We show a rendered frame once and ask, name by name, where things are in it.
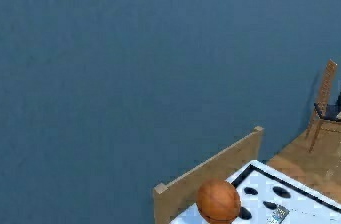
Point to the orange basketball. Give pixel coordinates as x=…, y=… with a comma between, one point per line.
x=218, y=201

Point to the wooden bed with spotted cover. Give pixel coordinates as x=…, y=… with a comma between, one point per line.
x=278, y=200

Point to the small grey remote control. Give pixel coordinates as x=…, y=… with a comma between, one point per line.
x=280, y=213

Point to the wooden chair with blue seat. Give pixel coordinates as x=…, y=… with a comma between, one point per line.
x=324, y=100

